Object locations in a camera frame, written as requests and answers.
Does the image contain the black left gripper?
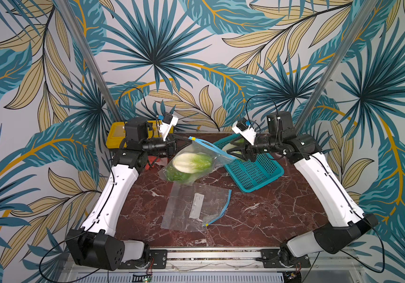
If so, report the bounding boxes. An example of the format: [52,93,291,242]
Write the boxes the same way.
[142,132,193,159]

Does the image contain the clear zipper bag blue seal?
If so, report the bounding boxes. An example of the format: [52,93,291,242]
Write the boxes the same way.
[159,137,236,185]

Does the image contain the chinese cabbage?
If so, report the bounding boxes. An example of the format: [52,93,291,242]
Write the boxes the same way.
[165,166,192,184]
[172,152,213,174]
[222,138,245,151]

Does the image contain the chinese cabbage back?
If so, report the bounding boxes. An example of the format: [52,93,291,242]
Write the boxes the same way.
[222,138,245,151]

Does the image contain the chinese cabbage front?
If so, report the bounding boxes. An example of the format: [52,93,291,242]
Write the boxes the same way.
[172,152,213,174]

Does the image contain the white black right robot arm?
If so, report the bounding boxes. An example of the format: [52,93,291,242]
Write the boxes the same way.
[228,112,378,261]

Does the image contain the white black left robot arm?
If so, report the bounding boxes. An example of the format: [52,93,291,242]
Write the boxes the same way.
[65,113,190,271]

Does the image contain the teal plastic basket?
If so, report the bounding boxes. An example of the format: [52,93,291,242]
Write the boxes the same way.
[224,153,284,193]

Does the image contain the yellow black plastic toolbox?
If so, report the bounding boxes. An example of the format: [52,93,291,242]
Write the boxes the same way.
[105,120,161,149]

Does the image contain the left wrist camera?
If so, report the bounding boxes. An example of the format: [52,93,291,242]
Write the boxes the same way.
[158,112,178,141]

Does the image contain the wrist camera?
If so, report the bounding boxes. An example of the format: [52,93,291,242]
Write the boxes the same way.
[232,118,257,145]
[158,112,178,141]

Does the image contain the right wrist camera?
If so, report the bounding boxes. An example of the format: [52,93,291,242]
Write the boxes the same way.
[232,118,257,145]

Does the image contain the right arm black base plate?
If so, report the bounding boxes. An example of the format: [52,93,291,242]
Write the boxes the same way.
[255,248,311,269]

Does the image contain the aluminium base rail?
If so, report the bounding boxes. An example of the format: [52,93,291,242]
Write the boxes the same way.
[60,246,368,283]

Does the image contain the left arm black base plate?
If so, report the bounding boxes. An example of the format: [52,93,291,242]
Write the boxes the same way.
[119,250,168,270]

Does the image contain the left aluminium corner post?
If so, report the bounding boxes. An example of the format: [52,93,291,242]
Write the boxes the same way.
[55,0,122,121]

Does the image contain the aluminium corner post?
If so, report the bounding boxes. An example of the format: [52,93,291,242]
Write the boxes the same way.
[55,0,122,121]
[295,0,378,133]

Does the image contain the right aluminium corner post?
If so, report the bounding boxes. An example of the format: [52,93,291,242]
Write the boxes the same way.
[295,0,378,133]

